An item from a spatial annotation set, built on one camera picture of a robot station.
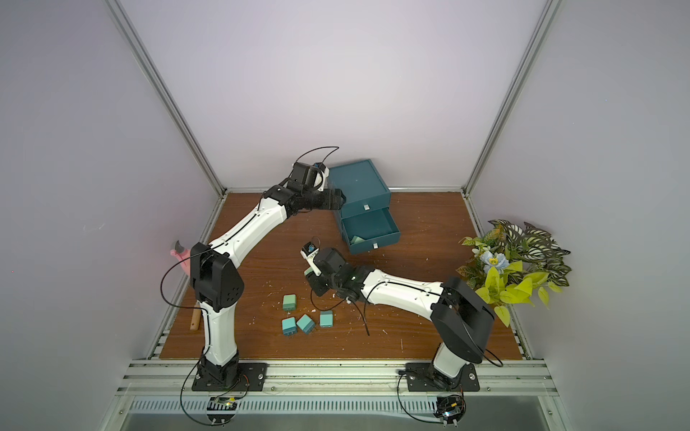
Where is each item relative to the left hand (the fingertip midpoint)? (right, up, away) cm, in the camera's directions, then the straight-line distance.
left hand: (339, 196), depth 88 cm
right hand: (-8, -22, -7) cm, 24 cm away
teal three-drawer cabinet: (+9, -8, +7) cm, 14 cm away
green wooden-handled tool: (-46, -40, -5) cm, 60 cm away
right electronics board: (+31, -58, -18) cm, 68 cm away
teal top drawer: (+9, -3, +2) cm, 10 cm away
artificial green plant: (+45, -18, -21) cm, 53 cm away
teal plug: (-15, -41, -7) cm, 44 cm away
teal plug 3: (-4, -39, -6) cm, 40 cm away
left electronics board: (-32, -60, -16) cm, 70 cm away
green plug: (+6, -15, +4) cm, 16 cm away
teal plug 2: (-10, -40, -7) cm, 42 cm away
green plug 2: (-17, -35, -1) cm, 39 cm away
